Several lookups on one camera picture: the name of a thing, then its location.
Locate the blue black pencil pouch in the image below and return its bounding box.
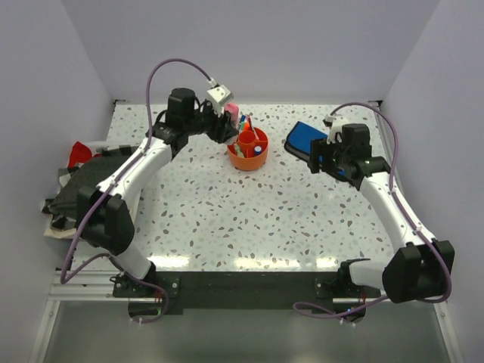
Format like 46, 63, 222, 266
284, 121, 348, 182

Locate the green correction tape pen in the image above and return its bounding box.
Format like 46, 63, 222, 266
233, 143, 245, 158

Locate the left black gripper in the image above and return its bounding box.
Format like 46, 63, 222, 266
185, 101, 239, 144

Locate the dark red gel pen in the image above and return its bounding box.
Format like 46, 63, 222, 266
247, 115, 257, 137

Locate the purple cable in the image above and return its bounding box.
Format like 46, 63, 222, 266
59, 58, 216, 324
293, 101, 453, 322

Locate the pile of folded cloths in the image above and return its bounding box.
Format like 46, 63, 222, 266
42, 141, 139, 240

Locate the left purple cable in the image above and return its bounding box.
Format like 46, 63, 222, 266
59, 58, 216, 324

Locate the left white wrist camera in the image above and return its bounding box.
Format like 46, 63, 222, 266
206, 79, 234, 116

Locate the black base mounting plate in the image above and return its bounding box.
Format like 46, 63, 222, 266
110, 271, 380, 317

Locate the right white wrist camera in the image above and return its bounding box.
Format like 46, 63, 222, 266
324, 113, 349, 144

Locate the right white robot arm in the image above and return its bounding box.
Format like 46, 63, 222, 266
308, 123, 455, 303

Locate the aluminium frame rail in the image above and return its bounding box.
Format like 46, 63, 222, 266
48, 269, 126, 302

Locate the pink capped glitter tube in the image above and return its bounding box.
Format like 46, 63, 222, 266
225, 102, 240, 128

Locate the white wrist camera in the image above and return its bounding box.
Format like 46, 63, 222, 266
206, 79, 234, 116
324, 113, 349, 144

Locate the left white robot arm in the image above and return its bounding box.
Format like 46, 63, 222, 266
76, 85, 238, 296

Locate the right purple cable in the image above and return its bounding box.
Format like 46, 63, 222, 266
293, 101, 453, 322

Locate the orange round organizer container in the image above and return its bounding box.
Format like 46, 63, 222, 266
227, 128, 268, 171

